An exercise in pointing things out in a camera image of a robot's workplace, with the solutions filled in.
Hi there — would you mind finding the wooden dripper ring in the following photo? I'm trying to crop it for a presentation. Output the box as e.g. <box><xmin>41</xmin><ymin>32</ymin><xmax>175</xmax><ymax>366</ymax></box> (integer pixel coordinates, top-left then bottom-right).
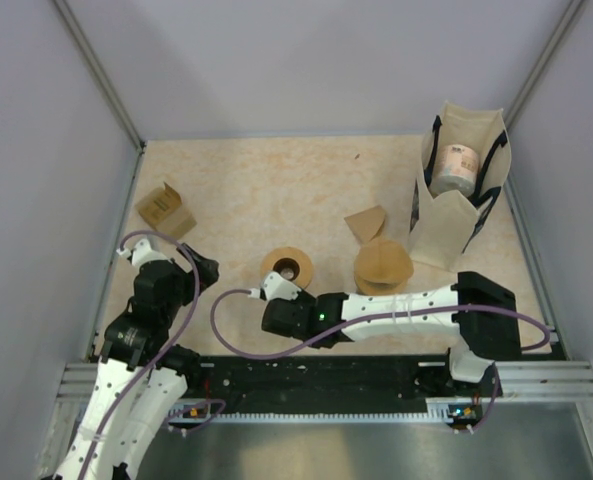
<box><xmin>260</xmin><ymin>247</ymin><xmax>315</xmax><ymax>289</ymax></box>
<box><xmin>355</xmin><ymin>274</ymin><xmax>410</xmax><ymax>297</ymax></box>

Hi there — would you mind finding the brown paper filter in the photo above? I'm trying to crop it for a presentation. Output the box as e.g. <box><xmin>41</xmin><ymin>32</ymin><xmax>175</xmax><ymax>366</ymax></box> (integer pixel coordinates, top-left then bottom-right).
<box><xmin>344</xmin><ymin>205</ymin><xmax>387</xmax><ymax>245</ymax></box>
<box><xmin>354</xmin><ymin>237</ymin><xmax>414</xmax><ymax>285</ymax></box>

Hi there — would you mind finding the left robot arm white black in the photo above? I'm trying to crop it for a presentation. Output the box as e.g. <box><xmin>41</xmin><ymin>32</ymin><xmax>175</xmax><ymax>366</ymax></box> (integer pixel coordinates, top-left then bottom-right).
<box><xmin>52</xmin><ymin>238</ymin><xmax>219</xmax><ymax>479</ymax></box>

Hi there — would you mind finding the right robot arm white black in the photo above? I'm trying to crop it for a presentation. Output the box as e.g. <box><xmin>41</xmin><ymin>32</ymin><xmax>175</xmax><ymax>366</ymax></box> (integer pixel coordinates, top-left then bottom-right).
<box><xmin>260</xmin><ymin>271</ymin><xmax>521</xmax><ymax>396</ymax></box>

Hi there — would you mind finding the small cardboard box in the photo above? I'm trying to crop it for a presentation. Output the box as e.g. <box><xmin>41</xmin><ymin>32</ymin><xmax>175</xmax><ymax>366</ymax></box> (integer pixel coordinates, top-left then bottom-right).
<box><xmin>135</xmin><ymin>182</ymin><xmax>197</xmax><ymax>240</ymax></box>

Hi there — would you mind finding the pink paper roll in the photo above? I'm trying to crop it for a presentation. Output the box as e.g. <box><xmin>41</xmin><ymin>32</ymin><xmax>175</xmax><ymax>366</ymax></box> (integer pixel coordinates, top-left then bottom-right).
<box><xmin>429</xmin><ymin>144</ymin><xmax>480</xmax><ymax>197</ymax></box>

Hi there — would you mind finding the cream canvas tote bag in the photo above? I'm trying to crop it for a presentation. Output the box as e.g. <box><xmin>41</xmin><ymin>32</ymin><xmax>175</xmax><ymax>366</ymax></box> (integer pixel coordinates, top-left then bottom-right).
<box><xmin>409</xmin><ymin>102</ymin><xmax>512</xmax><ymax>270</ymax></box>

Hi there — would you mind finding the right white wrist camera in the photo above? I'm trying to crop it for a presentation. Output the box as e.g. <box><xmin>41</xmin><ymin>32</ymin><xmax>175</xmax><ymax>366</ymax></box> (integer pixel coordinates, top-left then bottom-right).
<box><xmin>247</xmin><ymin>271</ymin><xmax>302</xmax><ymax>302</ymax></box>

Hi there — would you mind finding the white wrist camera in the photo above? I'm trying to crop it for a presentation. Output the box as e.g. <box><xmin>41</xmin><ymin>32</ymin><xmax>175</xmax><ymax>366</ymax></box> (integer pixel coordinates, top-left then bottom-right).
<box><xmin>247</xmin><ymin>271</ymin><xmax>302</xmax><ymax>302</ymax></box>
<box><xmin>116</xmin><ymin>238</ymin><xmax>168</xmax><ymax>269</ymax></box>

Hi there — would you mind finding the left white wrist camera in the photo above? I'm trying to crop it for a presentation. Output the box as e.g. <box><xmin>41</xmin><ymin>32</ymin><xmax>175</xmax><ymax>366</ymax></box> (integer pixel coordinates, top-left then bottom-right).
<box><xmin>116</xmin><ymin>238</ymin><xmax>168</xmax><ymax>269</ymax></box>

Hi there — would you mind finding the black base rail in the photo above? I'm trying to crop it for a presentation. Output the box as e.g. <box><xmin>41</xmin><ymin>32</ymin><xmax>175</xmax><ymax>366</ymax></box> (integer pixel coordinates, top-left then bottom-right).
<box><xmin>183</xmin><ymin>355</ymin><xmax>494</xmax><ymax>415</ymax></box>

